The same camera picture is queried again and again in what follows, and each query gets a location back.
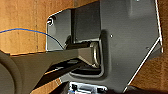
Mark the small white box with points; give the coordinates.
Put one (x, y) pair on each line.
(86, 89)

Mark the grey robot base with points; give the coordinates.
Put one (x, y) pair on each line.
(133, 33)

